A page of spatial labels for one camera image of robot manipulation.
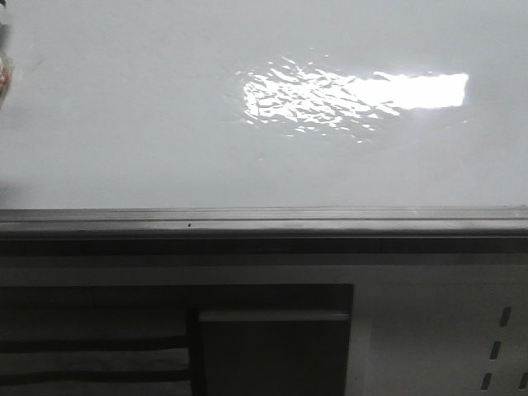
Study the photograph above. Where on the white whiteboard marker with tape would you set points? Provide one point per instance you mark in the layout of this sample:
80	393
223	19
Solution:
4	70

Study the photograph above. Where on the grey rectangular box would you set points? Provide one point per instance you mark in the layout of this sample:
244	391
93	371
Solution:
305	354

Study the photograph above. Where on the white whiteboard with aluminium frame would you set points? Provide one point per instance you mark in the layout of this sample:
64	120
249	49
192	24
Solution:
349	118

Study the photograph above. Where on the grey metal support frame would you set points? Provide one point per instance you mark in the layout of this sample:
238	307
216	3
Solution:
428	316

